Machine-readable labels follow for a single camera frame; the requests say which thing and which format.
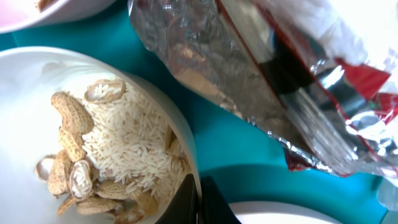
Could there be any silver red snack wrapper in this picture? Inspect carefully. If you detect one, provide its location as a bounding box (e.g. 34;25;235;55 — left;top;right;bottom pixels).
127;0;398;179

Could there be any rice and peanut shells pile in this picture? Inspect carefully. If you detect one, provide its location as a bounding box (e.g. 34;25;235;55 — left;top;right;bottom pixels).
42;78;191;223

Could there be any teal serving tray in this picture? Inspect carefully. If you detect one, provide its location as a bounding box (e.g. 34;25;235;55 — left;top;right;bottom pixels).
1;1;387;223

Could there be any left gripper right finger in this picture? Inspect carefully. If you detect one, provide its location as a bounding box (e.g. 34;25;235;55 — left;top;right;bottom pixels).
201;176;241;224

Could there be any white bowl with rice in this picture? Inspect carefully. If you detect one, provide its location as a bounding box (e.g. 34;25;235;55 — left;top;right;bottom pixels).
1;47;200;224

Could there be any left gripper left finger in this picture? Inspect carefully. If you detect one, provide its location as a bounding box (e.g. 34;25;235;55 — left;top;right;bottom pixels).
155;174;198;224

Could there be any white round plate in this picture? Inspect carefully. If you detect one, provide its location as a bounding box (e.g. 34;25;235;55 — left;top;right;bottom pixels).
229;201;341;224

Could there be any white bowl with few peanuts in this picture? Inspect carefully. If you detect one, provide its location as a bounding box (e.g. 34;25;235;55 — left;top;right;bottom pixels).
1;0;116;34

